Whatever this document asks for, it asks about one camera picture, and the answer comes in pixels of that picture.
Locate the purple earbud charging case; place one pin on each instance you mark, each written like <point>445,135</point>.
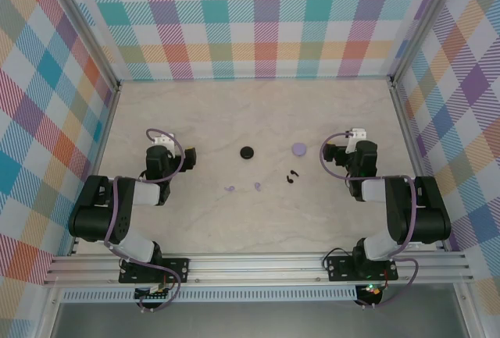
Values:
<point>299,149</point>

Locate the black earbud charging case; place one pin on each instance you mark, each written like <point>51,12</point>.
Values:
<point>247,152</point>

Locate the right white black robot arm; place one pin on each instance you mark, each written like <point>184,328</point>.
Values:
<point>426,213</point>

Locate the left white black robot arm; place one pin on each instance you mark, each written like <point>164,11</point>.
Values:
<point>93,213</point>

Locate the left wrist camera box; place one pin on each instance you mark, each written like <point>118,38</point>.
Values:
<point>163,139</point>

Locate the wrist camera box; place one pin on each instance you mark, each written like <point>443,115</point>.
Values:
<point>357,134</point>
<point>163,139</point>

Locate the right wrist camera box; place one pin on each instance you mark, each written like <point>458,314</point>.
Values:
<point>357,134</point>

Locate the aluminium side rail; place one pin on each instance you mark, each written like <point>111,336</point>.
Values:
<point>406,127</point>
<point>105,135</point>

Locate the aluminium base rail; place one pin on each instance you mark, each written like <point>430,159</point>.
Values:
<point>254,269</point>

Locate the aluminium frame post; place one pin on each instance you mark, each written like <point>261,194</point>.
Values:
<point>426,22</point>
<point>78,25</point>

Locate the aluminium frame leg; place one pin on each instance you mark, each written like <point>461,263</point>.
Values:
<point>48,314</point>
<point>468,314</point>

